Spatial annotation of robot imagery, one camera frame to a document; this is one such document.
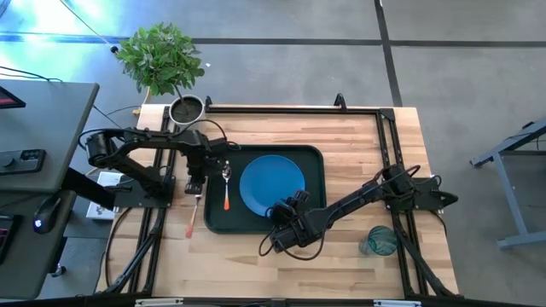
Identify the dark green plastic tray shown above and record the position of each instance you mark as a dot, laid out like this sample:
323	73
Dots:
315	170

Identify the white power adapter box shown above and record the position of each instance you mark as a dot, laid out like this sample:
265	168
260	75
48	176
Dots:
104	179

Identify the black keyboard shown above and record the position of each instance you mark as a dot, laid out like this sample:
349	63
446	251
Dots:
6	239

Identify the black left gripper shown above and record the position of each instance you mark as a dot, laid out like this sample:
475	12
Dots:
198	164

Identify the black controller box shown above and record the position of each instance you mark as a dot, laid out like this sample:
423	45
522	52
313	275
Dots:
23	161

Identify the black support beam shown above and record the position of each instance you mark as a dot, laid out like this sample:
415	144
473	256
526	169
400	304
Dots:
85	187

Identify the grey desk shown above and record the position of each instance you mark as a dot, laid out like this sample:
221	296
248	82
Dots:
51	123

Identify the teal faceted plastic cup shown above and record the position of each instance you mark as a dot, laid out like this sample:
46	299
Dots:
381	241

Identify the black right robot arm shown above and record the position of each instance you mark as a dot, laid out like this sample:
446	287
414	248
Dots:
354	198

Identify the blue round plate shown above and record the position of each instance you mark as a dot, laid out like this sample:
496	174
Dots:
268	183

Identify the grey metal table frame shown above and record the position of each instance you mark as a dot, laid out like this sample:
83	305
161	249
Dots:
507	183

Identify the white plant pot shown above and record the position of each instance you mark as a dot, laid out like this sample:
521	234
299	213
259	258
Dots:
186	111

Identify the white metal bracket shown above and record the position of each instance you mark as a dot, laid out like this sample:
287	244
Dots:
158	302
397	303

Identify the black aluminium table frame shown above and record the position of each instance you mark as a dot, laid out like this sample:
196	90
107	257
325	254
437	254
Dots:
298	110

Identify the black computer mouse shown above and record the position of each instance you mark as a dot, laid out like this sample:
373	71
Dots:
46	213

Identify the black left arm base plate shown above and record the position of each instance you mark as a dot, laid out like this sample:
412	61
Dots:
136	200

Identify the black tablet with red screen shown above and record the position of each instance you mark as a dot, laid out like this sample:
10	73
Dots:
9	99

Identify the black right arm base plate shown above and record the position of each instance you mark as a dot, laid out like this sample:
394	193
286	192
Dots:
431	200

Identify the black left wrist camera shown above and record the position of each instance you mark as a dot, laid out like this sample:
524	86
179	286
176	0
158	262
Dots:
219	150

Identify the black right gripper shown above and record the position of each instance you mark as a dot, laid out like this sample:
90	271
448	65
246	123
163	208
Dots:
298	230

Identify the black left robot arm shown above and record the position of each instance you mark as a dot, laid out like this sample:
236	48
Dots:
179	138

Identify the green leafy potted plant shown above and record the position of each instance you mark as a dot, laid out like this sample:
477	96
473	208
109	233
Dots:
160	57

